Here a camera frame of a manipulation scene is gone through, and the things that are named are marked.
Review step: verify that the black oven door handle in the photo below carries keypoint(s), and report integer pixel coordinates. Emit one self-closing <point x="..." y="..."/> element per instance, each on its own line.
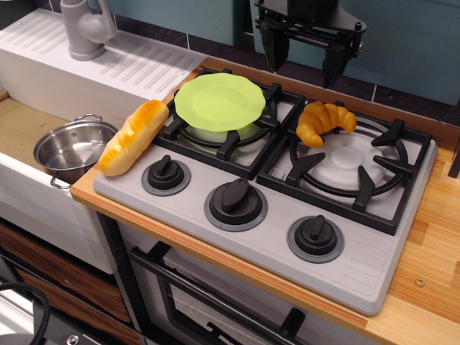
<point x="212" y="334"/>

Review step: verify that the wood grain drawer front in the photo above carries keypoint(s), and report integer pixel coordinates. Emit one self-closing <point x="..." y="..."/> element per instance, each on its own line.
<point x="75" y="289"/>

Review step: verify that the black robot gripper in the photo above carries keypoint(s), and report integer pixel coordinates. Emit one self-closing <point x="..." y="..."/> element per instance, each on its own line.
<point x="324" y="24"/>

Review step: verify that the black middle stove knob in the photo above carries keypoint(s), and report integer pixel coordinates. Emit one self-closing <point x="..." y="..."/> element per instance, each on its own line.
<point x="236" y="206"/>

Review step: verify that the yellow toy bread loaf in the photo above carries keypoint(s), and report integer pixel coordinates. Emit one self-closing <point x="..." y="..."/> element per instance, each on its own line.
<point x="136" y="134"/>

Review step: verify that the black left burner grate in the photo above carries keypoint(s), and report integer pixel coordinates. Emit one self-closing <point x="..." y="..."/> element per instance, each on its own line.
<point x="239" y="152"/>

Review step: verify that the grey toy stove top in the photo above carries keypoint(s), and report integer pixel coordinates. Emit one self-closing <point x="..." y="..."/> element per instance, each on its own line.
<point x="359" y="277"/>

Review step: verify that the small stainless steel pot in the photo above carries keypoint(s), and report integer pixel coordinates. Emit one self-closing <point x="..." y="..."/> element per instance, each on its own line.
<point x="69" y="151"/>

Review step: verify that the grey toy faucet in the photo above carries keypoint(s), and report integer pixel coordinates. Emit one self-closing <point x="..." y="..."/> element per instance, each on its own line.
<point x="87" y="32"/>

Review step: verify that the white right burner cap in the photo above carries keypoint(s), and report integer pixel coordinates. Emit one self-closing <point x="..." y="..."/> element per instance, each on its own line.
<point x="344" y="155"/>

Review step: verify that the orange toy croissant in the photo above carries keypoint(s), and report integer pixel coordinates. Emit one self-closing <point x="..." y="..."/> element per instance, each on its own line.
<point x="318" y="118"/>

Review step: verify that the black right burner grate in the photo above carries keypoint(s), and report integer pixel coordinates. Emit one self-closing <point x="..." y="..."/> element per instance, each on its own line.
<point x="404" y="150"/>

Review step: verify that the black burner grate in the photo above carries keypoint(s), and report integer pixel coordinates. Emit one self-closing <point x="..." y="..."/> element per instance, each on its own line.
<point x="239" y="152"/>
<point x="404" y="150"/>

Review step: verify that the white toy sink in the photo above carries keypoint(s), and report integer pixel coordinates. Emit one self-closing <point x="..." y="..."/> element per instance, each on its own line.
<point x="41" y="87"/>

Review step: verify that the light green plastic plate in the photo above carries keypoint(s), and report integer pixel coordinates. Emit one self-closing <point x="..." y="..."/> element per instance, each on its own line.
<point x="219" y="102"/>

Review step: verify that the black left stove knob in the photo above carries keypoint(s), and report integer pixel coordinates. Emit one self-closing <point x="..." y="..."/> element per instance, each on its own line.
<point x="166" y="177"/>

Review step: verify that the toy oven door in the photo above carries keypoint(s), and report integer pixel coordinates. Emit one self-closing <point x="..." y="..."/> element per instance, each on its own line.
<point x="201" y="304"/>

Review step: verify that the black stove knob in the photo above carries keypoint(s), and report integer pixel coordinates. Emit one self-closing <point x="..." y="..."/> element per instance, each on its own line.
<point x="315" y="239"/>
<point x="166" y="177"/>
<point x="236" y="206"/>

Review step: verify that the black right stove knob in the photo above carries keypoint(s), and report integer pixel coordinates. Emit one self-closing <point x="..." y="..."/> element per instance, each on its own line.
<point x="315" y="239"/>

